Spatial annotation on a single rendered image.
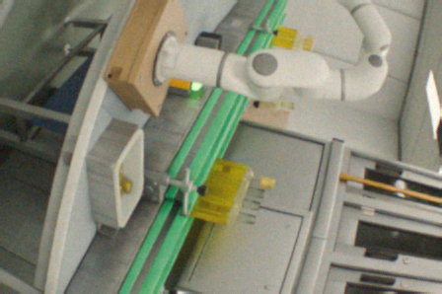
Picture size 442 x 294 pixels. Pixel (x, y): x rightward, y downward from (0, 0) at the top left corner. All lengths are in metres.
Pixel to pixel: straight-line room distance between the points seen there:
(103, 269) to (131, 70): 0.52
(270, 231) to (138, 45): 0.81
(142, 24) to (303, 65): 0.40
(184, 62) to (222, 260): 0.64
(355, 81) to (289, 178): 0.81
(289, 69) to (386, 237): 0.92
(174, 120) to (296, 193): 0.55
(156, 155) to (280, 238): 0.49
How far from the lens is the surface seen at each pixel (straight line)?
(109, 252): 1.40
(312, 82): 1.21
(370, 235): 1.90
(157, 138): 1.60
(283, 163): 2.07
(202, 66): 1.30
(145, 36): 1.25
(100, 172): 1.26
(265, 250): 1.69
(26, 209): 1.84
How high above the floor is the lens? 1.24
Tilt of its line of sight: 9 degrees down
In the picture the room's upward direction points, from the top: 104 degrees clockwise
